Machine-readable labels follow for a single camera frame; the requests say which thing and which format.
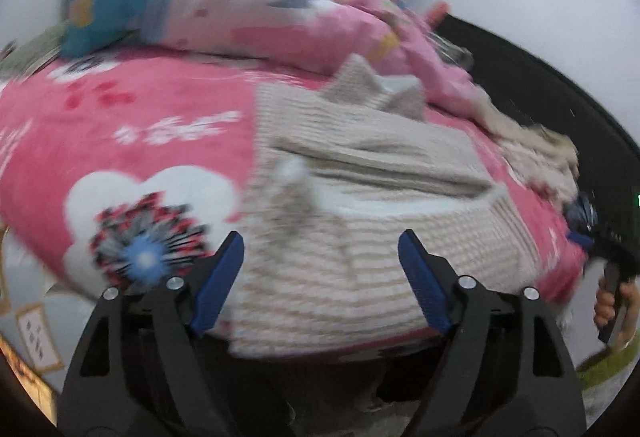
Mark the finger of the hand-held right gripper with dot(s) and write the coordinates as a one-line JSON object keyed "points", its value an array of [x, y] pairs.
{"points": [[582, 222]]}

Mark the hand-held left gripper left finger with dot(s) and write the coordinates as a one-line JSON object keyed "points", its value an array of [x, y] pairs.
{"points": [[215, 289]]}

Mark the grey crumpled cloth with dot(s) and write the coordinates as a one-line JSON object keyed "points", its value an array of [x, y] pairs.
{"points": [[452, 52]]}

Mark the beige houndstooth coat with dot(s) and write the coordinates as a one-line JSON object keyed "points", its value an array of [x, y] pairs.
{"points": [[375, 257]]}

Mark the black headboard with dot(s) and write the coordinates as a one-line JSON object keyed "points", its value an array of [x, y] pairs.
{"points": [[550, 92]]}

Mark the orange cloth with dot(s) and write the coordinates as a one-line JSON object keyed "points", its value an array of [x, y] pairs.
{"points": [[437, 12]]}

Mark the pink floral blanket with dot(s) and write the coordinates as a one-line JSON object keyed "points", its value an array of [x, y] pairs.
{"points": [[150, 117]]}

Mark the grey-green patterned cloth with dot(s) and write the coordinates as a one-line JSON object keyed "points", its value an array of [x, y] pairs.
{"points": [[30, 52]]}

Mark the person's right hand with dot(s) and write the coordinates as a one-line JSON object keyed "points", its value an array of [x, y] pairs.
{"points": [[604, 307]]}

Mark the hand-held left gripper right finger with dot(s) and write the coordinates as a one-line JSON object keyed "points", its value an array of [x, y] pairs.
{"points": [[427, 287]]}

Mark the grey picture-print bed sheet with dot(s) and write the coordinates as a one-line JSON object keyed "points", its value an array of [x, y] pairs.
{"points": [[30, 317]]}

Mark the beige knitted sweater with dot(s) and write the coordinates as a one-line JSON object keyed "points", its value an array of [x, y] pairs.
{"points": [[540, 162]]}

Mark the pink and blue printed quilt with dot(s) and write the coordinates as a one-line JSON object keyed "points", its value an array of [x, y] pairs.
{"points": [[240, 2]]}

